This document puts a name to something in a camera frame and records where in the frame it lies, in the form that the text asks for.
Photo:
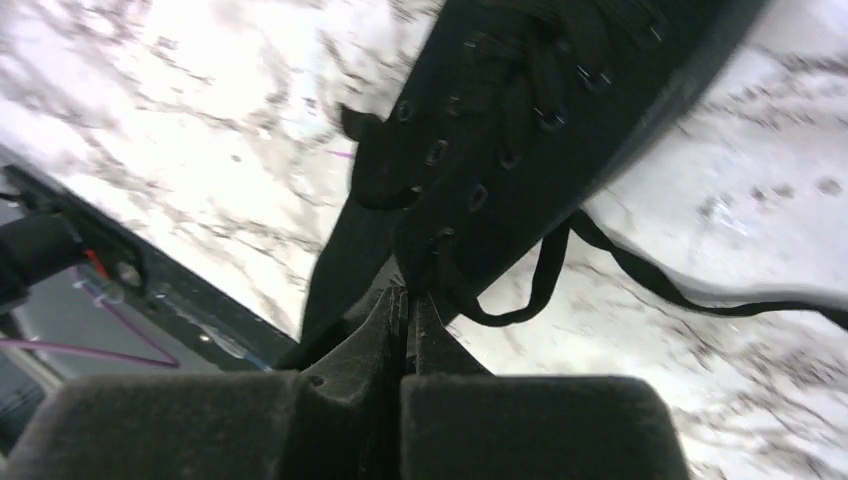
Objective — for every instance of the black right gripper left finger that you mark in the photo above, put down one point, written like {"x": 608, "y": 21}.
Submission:
{"x": 343, "y": 412}

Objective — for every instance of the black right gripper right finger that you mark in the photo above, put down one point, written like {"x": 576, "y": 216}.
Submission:
{"x": 442, "y": 435}

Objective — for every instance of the black canvas sneaker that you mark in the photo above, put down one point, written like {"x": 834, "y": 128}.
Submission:
{"x": 515, "y": 113}

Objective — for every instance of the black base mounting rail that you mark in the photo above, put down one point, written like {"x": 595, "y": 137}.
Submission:
{"x": 199, "y": 316}

